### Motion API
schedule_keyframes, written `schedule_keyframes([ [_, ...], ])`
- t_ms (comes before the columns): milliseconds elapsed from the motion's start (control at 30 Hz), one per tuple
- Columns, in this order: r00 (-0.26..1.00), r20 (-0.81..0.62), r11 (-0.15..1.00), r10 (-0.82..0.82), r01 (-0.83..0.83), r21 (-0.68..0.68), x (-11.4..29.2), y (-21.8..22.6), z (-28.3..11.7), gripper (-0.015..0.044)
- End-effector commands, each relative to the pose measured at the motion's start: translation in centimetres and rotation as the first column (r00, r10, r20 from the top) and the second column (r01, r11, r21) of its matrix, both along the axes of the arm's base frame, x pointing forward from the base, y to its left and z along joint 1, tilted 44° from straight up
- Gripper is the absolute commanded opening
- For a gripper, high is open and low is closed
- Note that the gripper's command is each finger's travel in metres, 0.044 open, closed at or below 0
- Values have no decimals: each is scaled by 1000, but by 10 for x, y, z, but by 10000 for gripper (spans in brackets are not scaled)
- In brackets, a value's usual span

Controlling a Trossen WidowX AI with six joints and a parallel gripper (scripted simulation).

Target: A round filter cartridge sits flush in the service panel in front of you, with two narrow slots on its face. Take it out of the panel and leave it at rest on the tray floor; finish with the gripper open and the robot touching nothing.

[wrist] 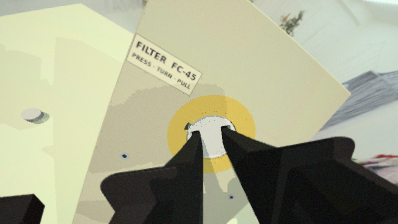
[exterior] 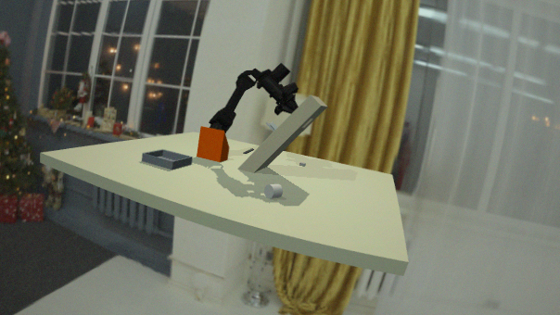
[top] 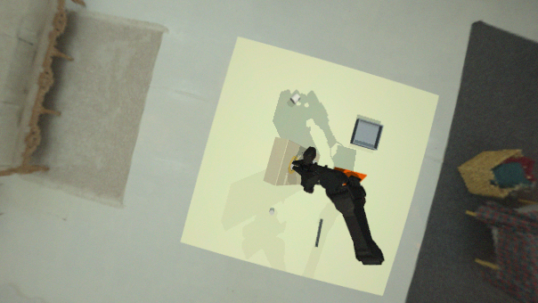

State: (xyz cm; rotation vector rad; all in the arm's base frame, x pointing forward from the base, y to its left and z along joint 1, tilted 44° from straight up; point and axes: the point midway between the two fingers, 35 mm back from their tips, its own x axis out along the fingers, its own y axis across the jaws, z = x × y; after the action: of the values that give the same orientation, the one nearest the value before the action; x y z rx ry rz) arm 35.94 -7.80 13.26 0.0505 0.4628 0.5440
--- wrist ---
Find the beige service panel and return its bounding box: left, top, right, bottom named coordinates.
left=72, top=0, right=351, bottom=224

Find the white cylinder with two dark slots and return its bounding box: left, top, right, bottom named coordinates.
left=187, top=115, right=235, bottom=158

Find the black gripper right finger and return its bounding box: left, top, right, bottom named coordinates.
left=221, top=126, right=355, bottom=224

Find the grey round disc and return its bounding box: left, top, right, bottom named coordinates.
left=21, top=107, right=44, bottom=122

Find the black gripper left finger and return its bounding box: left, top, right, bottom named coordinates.
left=100, top=130, right=203, bottom=224

